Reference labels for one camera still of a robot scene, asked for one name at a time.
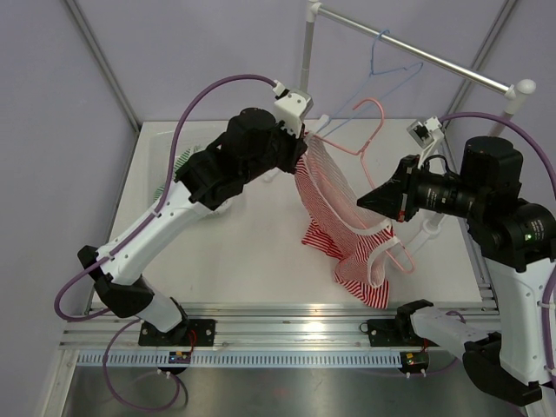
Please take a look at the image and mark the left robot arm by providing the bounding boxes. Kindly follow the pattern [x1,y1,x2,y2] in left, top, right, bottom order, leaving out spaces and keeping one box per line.
[77,108,307,346]

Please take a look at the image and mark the aluminium mounting rail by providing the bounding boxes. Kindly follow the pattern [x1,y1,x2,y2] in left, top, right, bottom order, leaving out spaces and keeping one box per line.
[58,301,509,351]

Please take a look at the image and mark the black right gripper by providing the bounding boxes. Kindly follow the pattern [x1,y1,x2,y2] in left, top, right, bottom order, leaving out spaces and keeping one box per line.
[360,155,487,222]

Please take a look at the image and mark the clear plastic bin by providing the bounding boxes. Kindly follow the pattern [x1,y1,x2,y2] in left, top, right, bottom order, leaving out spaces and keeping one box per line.
[146,126,222,206]

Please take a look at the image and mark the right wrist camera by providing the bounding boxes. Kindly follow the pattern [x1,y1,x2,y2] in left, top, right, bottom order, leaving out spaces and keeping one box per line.
[407,116,445,168]

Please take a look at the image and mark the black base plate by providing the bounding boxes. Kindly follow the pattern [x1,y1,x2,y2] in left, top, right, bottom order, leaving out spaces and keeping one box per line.
[359,318,404,348]
[138,319,216,348]

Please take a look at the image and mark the green striped tank top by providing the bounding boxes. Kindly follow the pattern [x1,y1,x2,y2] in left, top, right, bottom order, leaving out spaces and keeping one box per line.
[153,145,202,202]

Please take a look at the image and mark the white slotted cable duct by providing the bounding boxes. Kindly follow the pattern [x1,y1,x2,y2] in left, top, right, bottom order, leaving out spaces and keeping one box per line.
[77,350,401,368]

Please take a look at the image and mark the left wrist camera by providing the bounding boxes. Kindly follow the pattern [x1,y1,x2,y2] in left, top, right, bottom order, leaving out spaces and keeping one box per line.
[273,80,314,139]

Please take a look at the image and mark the white garment rack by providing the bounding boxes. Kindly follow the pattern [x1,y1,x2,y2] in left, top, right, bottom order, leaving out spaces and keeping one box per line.
[261,0,538,261]

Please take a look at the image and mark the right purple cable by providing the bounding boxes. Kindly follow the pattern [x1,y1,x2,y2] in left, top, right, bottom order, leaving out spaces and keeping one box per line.
[438,111,556,196]

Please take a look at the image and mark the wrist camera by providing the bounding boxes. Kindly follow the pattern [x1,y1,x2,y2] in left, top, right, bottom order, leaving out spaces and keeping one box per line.
[407,116,445,168]
[273,80,314,139]

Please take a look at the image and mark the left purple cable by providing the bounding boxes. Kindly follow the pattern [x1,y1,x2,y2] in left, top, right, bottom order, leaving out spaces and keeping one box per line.
[54,74,279,322]

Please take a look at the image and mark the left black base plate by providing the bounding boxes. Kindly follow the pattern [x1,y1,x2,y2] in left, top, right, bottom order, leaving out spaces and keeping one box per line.
[138,319,216,348]

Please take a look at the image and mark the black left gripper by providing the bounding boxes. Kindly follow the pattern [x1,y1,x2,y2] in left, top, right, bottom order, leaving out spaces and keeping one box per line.
[242,114,307,183]

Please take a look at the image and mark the purple cable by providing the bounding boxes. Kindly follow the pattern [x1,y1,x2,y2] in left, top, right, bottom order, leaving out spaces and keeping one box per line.
[438,111,556,196]
[54,74,279,322]

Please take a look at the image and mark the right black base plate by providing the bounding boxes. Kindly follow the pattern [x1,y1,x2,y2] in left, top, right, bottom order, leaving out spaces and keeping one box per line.
[359,318,404,348]

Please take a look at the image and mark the pink wire hanger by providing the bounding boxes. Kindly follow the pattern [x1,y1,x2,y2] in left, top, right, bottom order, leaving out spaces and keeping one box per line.
[308,97,415,275]

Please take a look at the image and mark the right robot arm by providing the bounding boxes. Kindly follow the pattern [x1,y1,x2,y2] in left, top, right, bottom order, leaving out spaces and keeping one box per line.
[357,136,555,407]

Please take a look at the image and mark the red striped tank top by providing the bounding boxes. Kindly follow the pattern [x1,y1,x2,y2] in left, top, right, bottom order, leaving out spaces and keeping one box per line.
[295,137,400,309]

